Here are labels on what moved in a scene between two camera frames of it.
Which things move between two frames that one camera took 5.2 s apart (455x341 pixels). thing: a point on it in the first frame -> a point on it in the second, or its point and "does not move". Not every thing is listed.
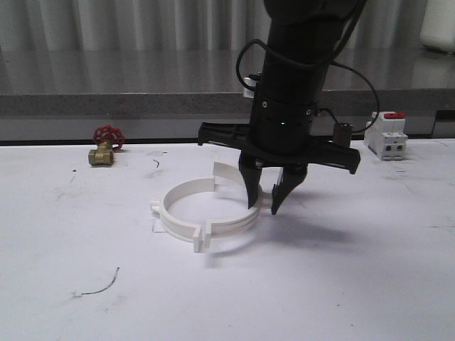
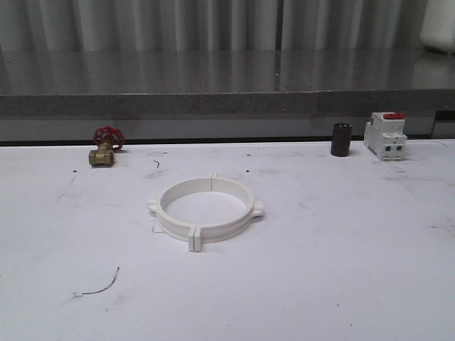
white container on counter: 438,28 does not move
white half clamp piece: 234,175 -> 212,233
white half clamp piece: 177,227 does not move
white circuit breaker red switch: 386,138 does not move
